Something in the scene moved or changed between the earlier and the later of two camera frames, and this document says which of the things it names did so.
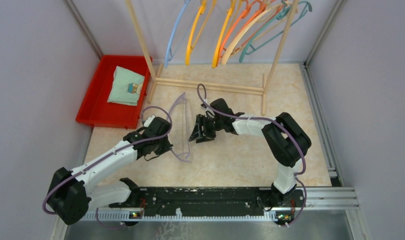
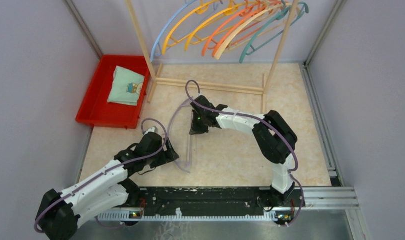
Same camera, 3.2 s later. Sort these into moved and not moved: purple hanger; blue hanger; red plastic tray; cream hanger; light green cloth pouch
Moved: purple hanger; cream hanger; blue hanger
Not moved: light green cloth pouch; red plastic tray
